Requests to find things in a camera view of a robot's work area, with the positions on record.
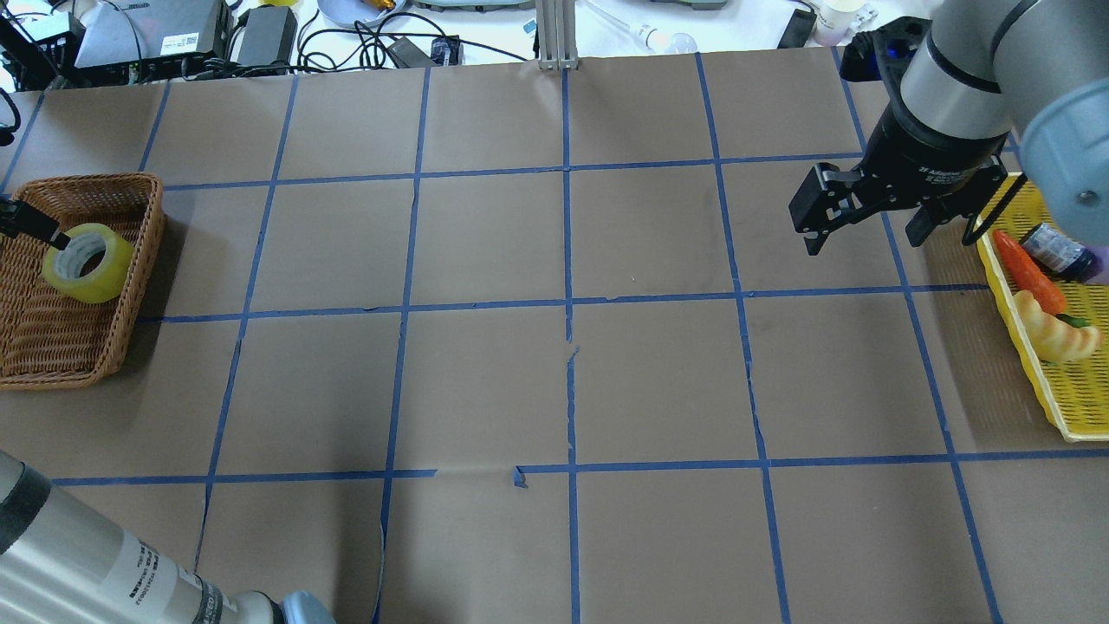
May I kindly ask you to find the crumpled silver can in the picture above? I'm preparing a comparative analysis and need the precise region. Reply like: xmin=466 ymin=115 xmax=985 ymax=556
xmin=1019 ymin=222 xmax=1097 ymax=283

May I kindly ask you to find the yellow woven basket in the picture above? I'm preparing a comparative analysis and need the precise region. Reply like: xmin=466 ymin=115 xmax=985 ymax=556
xmin=976 ymin=175 xmax=1108 ymax=442

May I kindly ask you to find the yellow tape roll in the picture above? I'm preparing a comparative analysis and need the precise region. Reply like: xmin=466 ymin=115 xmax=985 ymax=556
xmin=40 ymin=224 xmax=135 ymax=304

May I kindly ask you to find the black power adapter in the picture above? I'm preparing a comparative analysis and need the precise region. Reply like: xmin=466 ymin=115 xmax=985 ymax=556
xmin=232 ymin=4 xmax=297 ymax=67

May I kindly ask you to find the black computer box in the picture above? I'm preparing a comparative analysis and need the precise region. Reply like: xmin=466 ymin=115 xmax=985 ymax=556
xmin=73 ymin=1 xmax=233 ymax=86

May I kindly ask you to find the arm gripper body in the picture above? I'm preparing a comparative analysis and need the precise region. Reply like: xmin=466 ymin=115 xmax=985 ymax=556
xmin=845 ymin=109 xmax=1006 ymax=213

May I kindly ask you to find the toy banana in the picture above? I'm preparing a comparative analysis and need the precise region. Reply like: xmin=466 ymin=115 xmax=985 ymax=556
xmin=1013 ymin=291 xmax=1103 ymax=364

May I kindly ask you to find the toy carrot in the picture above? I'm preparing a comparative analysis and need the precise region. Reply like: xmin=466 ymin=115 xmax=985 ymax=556
xmin=991 ymin=229 xmax=1068 ymax=315

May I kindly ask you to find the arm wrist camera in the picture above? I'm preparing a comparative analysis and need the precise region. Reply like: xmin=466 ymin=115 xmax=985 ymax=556
xmin=840 ymin=16 xmax=932 ymax=86

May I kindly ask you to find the brown wicker basket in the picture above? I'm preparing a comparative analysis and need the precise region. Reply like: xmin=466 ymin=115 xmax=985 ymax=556
xmin=1 ymin=172 xmax=166 ymax=391

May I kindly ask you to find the purple cube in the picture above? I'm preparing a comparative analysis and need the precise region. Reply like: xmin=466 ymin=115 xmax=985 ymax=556
xmin=1085 ymin=246 xmax=1109 ymax=287

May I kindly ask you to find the blue plate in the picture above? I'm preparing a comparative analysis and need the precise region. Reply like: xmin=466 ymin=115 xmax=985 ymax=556
xmin=317 ymin=0 xmax=409 ymax=30

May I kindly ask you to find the aluminium frame post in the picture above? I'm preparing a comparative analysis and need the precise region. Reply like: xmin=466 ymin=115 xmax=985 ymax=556
xmin=535 ymin=0 xmax=580 ymax=71

